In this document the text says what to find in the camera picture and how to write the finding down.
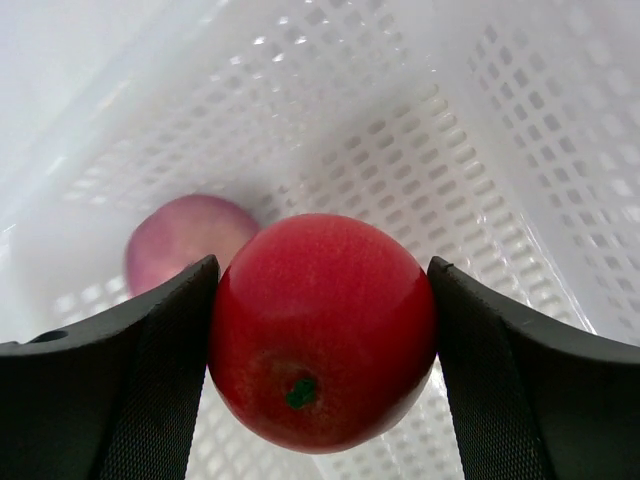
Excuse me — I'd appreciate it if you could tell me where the red tomato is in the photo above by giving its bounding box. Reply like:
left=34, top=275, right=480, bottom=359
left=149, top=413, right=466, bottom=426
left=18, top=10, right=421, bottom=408
left=208, top=213, right=436, bottom=454

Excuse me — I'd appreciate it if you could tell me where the purple onion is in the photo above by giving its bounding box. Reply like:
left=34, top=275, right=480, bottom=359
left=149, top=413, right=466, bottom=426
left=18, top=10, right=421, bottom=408
left=125, top=194, right=260, bottom=296

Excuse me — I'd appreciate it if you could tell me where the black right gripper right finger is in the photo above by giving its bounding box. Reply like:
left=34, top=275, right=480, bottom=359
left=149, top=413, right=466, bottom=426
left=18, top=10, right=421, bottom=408
left=427, top=257, right=639, bottom=479

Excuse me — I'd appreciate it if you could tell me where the white perforated plastic basket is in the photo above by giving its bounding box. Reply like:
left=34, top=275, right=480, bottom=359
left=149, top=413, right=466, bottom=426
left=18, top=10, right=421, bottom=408
left=1, top=1, right=639, bottom=479

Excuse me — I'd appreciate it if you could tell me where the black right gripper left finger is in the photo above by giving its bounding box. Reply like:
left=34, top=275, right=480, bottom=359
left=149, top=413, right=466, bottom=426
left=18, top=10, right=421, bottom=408
left=1, top=256, right=219, bottom=479

